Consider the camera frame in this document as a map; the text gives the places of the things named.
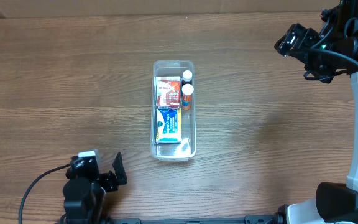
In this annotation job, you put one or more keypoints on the white blue Hansaplast box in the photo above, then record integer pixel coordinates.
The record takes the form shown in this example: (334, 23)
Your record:
(168, 78)

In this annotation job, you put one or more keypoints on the blue yellow Vicks VapoDrops box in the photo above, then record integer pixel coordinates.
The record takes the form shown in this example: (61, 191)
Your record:
(168, 126)

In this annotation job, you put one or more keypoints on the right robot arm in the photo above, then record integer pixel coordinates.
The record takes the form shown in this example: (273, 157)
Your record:
(325, 54)

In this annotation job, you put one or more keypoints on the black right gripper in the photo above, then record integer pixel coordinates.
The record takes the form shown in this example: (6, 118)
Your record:
(305, 45)

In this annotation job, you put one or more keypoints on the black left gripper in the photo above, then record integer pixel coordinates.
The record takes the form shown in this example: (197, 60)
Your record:
(107, 180)

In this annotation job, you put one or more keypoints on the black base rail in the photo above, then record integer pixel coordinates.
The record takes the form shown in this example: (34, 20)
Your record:
(182, 221)

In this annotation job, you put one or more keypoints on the red medicine box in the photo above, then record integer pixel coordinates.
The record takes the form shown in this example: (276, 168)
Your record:
(168, 94)

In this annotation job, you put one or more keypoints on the black bottle white cap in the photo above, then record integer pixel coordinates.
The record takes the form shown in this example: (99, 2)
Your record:
(187, 77)

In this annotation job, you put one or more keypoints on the clear plastic container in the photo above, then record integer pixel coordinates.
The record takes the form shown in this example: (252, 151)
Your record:
(185, 149)

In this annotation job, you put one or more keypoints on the orange bottle white cap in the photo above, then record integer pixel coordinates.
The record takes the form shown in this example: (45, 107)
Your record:
(187, 94)

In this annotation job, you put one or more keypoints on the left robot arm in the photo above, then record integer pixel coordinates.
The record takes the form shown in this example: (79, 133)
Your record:
(86, 189)

